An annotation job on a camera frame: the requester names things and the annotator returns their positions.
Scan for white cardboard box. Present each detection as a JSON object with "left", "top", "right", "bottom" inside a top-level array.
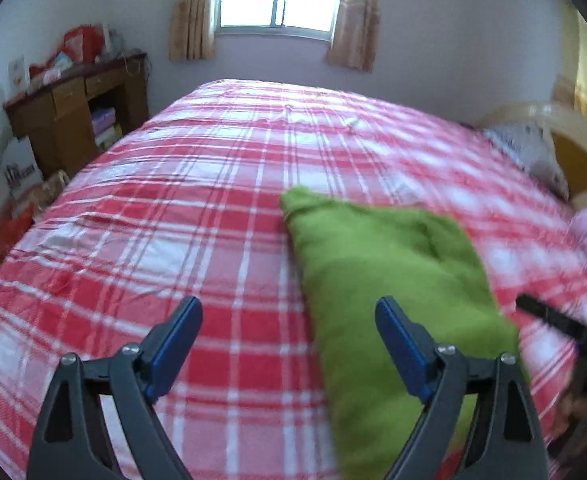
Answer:
[{"left": 0, "top": 135, "right": 44, "bottom": 206}]

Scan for red plaid bed sheet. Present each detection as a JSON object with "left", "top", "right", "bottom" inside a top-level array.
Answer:
[{"left": 0, "top": 79, "right": 587, "bottom": 480}]

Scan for stack of folded cloths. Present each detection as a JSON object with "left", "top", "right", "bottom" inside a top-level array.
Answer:
[{"left": 90, "top": 107, "right": 121, "bottom": 148}]

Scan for cream headboard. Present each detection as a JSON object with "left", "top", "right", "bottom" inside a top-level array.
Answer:
[{"left": 476, "top": 102, "right": 587, "bottom": 211}]

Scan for wooden desk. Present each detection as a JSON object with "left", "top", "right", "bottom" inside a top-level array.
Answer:
[{"left": 3, "top": 52, "right": 150, "bottom": 181}]

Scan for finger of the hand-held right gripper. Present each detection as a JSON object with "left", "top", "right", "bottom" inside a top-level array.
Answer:
[{"left": 516, "top": 294, "right": 587, "bottom": 348}]

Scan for grey patterned pillow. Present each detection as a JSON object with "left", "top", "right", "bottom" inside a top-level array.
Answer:
[{"left": 483, "top": 120, "right": 571, "bottom": 198}]

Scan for green towel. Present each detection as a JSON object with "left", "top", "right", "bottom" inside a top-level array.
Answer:
[{"left": 279, "top": 185, "right": 529, "bottom": 480}]

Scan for orange bag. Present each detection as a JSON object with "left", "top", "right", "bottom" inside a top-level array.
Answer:
[{"left": 0, "top": 205, "right": 36, "bottom": 256}]

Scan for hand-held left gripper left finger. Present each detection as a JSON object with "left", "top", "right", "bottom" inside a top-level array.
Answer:
[{"left": 26, "top": 295, "right": 204, "bottom": 480}]

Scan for beige curtain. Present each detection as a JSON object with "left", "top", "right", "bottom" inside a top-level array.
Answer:
[
  {"left": 323, "top": 0, "right": 381, "bottom": 73},
  {"left": 168, "top": 0, "right": 219, "bottom": 61}
]

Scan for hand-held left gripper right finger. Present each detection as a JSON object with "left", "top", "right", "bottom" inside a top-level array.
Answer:
[{"left": 375, "top": 296, "right": 551, "bottom": 480}]

